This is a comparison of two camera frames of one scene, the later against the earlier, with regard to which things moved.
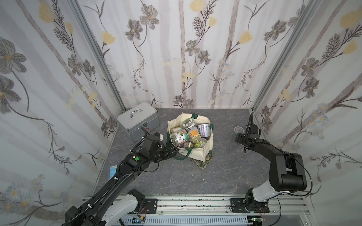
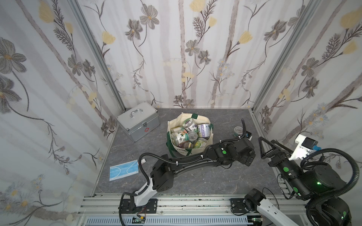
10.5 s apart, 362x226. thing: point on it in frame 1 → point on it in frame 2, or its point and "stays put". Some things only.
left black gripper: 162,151 → 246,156
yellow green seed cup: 199,142 stays put
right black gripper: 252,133 → 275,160
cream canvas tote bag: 198,153 stays put
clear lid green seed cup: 238,129 stays put
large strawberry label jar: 179,137 stays put
